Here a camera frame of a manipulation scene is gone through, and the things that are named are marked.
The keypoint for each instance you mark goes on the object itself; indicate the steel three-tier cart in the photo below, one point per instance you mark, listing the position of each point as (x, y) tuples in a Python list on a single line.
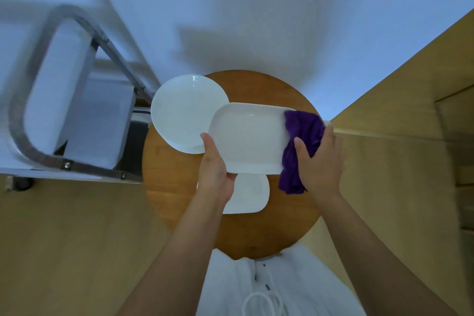
[(55, 86)]

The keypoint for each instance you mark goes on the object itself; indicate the round wooden side table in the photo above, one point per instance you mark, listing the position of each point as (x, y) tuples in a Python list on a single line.
[(259, 230)]

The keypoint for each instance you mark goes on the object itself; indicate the person's right forearm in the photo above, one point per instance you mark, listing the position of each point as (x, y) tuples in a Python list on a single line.
[(370, 252)]

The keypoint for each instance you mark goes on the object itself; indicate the person's left forearm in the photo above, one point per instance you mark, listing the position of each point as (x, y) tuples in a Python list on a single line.
[(174, 260)]

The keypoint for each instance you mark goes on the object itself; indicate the stack of white round plates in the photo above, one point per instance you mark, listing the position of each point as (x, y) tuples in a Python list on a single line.
[(185, 112)]

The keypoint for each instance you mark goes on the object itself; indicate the white oblong serving plate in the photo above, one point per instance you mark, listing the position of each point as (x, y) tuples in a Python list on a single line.
[(252, 138), (248, 193)]

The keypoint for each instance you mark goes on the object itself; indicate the purple cleaning cloth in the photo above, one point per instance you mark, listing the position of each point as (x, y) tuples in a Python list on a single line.
[(300, 130)]

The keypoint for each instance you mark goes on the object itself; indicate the person's white garment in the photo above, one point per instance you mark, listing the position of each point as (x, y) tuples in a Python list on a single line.
[(314, 290)]

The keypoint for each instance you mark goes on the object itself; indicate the person's left hand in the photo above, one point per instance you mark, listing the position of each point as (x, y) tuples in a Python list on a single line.
[(214, 178)]

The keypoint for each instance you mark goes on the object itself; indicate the person's right hand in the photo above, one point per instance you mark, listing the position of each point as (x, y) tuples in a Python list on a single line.
[(322, 171)]

